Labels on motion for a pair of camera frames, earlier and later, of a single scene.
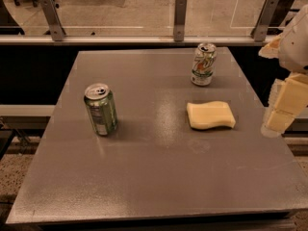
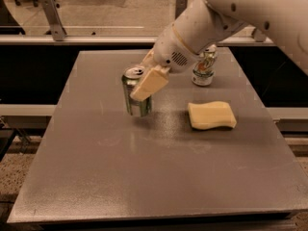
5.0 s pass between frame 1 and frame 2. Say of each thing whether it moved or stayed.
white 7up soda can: stayed
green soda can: moved
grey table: stayed
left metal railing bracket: stayed
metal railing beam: stayed
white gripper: moved
